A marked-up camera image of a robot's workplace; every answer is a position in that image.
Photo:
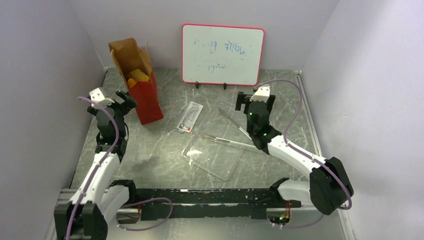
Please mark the pink framed whiteboard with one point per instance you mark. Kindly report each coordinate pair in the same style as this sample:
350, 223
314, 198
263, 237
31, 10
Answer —
221, 54

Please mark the red brown paper bag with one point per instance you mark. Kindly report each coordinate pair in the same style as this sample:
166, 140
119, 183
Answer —
127, 57

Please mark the orange fake bread loaf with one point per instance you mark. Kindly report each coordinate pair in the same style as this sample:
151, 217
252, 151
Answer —
131, 82

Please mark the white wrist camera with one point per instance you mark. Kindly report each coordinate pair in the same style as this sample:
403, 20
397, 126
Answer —
99, 96
262, 94

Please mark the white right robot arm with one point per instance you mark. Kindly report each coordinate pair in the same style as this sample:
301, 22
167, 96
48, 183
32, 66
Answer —
327, 187

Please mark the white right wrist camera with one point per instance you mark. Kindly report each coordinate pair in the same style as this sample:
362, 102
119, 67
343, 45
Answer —
262, 94

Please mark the clear plastic tray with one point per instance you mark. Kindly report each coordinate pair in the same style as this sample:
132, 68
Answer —
218, 158

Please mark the metal tongs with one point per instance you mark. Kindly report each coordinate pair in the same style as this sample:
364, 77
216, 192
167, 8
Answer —
227, 126

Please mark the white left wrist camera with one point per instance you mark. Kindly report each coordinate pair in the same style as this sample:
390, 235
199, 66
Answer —
99, 96

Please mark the clear plastic packet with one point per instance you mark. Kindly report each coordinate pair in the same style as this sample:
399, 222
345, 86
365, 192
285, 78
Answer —
189, 117

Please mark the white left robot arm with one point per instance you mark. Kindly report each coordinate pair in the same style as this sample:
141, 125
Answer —
88, 212

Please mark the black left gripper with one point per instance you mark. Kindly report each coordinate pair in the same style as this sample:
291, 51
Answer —
125, 106

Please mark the yellow fake bread roll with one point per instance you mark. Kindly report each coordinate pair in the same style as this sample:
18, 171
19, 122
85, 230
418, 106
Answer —
138, 76

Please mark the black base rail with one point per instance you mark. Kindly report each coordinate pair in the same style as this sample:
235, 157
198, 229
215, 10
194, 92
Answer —
176, 203

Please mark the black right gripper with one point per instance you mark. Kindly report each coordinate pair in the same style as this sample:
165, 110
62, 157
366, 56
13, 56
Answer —
243, 98

